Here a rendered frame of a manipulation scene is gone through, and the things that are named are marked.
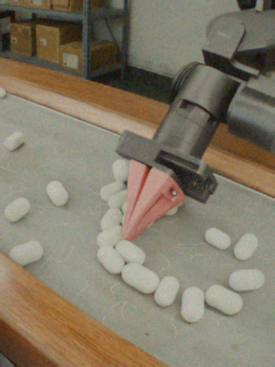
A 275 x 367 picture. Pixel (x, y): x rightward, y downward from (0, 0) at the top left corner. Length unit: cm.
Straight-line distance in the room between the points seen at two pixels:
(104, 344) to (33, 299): 8
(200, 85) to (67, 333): 28
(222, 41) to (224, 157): 19
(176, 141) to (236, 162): 18
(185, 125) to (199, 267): 15
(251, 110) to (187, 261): 17
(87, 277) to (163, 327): 9
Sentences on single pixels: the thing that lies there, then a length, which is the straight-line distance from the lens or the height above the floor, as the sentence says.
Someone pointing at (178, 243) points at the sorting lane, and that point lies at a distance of 44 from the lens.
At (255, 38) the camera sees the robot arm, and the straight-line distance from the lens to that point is 46.
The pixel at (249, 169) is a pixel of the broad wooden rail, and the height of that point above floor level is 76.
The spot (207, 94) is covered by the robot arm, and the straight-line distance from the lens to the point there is 43.
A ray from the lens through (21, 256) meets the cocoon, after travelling 40.
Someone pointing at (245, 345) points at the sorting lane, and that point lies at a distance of 37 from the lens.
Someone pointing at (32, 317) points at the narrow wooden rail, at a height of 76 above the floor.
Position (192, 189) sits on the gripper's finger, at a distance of 43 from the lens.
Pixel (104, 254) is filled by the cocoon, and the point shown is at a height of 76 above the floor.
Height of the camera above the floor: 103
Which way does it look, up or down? 34 degrees down
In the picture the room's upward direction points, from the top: 3 degrees clockwise
